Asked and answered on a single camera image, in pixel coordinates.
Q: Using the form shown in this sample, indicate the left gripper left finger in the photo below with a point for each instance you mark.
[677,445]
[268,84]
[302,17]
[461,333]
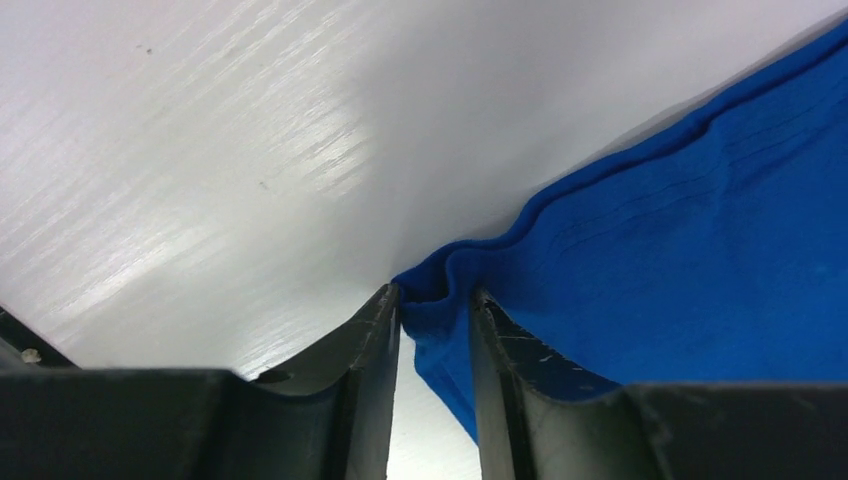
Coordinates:
[325,413]

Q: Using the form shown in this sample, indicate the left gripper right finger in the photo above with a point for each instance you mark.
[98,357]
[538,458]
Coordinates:
[540,415]

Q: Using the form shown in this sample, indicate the blue printed t shirt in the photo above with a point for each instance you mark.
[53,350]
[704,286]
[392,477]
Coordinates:
[714,250]

